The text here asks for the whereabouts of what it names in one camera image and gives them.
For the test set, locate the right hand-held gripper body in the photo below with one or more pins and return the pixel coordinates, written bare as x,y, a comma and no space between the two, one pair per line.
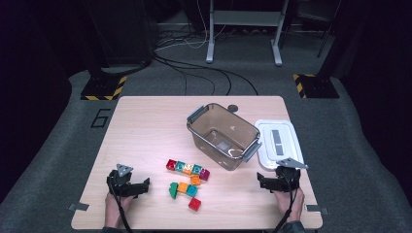
293,181

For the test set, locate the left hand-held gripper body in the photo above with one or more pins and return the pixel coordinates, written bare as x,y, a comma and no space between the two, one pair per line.
120,186

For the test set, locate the green toy block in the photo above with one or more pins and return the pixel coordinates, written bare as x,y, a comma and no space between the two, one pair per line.
173,190

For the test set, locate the red toy block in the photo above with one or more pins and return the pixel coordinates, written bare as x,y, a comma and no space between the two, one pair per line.
194,204
171,164

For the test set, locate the white container lid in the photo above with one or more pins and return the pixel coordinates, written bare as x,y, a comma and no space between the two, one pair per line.
268,142

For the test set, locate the orange toy block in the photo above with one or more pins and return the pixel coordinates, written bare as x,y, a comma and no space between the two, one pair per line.
183,187
195,180
188,168

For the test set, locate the teal toy block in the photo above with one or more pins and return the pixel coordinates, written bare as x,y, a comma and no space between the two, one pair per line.
191,190
180,166
196,169

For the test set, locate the magenta toy block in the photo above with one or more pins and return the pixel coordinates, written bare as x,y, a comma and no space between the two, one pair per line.
204,174

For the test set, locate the brown translucent plastic container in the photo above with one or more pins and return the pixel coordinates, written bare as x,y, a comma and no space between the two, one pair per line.
207,129

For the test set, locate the person's left hand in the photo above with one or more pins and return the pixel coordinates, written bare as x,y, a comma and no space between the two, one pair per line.
113,210

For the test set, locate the person's right hand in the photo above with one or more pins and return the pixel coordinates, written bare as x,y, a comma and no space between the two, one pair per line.
296,207

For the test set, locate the grey tape strip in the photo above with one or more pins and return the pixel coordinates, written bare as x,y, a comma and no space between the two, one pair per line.
79,206
314,208

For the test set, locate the dark round table disc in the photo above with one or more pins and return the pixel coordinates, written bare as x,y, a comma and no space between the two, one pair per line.
232,108

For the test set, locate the black stand base striped edge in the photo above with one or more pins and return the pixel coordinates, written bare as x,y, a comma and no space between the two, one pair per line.
315,85
102,86

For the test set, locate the dark curtain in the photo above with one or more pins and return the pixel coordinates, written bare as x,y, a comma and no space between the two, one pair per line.
32,81
382,81

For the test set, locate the large black case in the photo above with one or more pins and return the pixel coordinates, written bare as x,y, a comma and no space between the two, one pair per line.
123,32

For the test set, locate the grey metal desk frame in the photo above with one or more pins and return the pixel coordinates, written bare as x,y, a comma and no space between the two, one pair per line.
210,39

